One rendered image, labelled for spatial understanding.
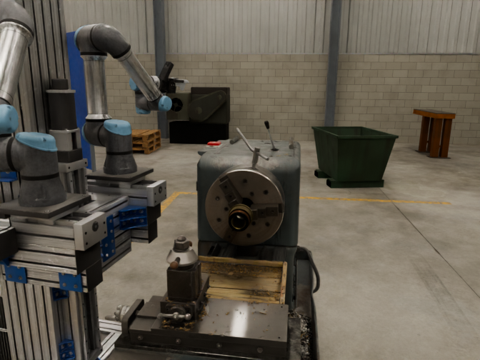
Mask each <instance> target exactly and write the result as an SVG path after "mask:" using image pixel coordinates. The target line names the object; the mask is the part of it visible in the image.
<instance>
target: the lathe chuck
mask: <svg viewBox="0 0 480 360"><path fill-rule="evenodd" d="M251 167H252V166H247V165H244V166H235V167H233V168H231V169H228V170H227V171H225V172H224V173H223V174H221V175H220V176H219V177H218V179H217V180H216V181H215V182H214V183H213V184H212V185H211V187H210V189H209V191H208V193H207V195H206V201H205V212H206V217H207V220H208V222H209V224H210V226H211V228H212V229H213V230H214V231H215V232H216V233H217V234H218V235H219V236H220V237H221V238H223V237H224V235H225V233H226V231H227V229H228V227H229V211H230V207H229V205H228V201H227V200H226V198H225V197H224V196H225V194H224V192H223V191H222V190H221V188H220V186H219V184H220V183H221V182H220V181H219V179H220V178H221V177H223V176H224V175H227V176H228V177H229V179H230V180H231V182H232V184H233V185H234V186H235V188H236V190H237V191H238V192H239V194H240V195H241V197H242V198H248V199H250V200H251V201H252V202H253V203H254V204H282V208H283V212H282V213H279V215H278V216H267V217H266V218H265V219H258V220H252V222H251V224H250V225H249V226H248V227H247V228H246V229H245V230H244V231H238V232H237V234H236V236H235V237H234V240H233V241H232V244H236V245H239V246H253V245H257V244H260V243H263V242H265V241H266V240H268V239H270V238H271V237H272V236H273V235H274V234H275V233H276V232H277V230H278V229H279V227H280V226H281V223H282V220H283V217H284V207H285V199H284V193H283V191H282V188H281V186H280V184H279V183H278V181H277V180H276V179H275V178H274V177H273V176H272V175H271V174H270V173H269V172H267V171H265V170H263V169H261V168H259V167H255V169H257V170H253V169H250V168H251Z"/></svg>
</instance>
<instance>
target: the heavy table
mask: <svg viewBox="0 0 480 360"><path fill-rule="evenodd" d="M413 114H418V115H421V116H422V122H421V133H420V139H419V150H416V151H417V152H425V153H430V156H427V157H429V158H436V159H450V157H448V151H449V141H450V135H451V125H452V119H455V116H456V114H455V113H451V112H446V111H437V110H433V109H414V112H413ZM430 117H431V121H430ZM443 119H444V122H443ZM429 122H430V127H429ZM442 123H443V127H442ZM441 129H442V132H441ZM428 133H429V138H428ZM427 139H428V141H427ZM440 139H441V144H440ZM427 143H428V144H427ZM426 145H427V150H426ZM439 148H440V149H439Z"/></svg>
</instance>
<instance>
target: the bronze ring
mask: <svg viewBox="0 0 480 360"><path fill-rule="evenodd" d="M236 216H242V217H244V219H239V218H237V217H236ZM252 220H253V212H252V210H251V209H250V208H249V207H248V206H246V205H244V204H237V205H235V206H233V207H231V209H230V211H229V226H230V227H231V228H232V229H233V230H234V231H244V230H245V229H246V228H247V227H248V226H249V225H250V224H251V222H252Z"/></svg>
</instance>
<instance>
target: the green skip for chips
mask: <svg viewBox="0 0 480 360"><path fill-rule="evenodd" d="M311 128H312V129H313V130H314V138H315V144H316V154H317V160H318V165H319V169H316V171H314V175H315V176H316V177H317V178H328V179H327V180H326V185H327V186H329V187H330V188H369V187H384V180H383V179H382V177H383V175H384V172H385V169H386V165H387V163H388V160H389V157H390V154H391V151H392V149H393V146H394V142H395V140H396V139H398V138H399V136H397V135H394V134H390V133H386V132H383V131H378V130H375V129H370V128H366V127H363V126H312V127H311Z"/></svg>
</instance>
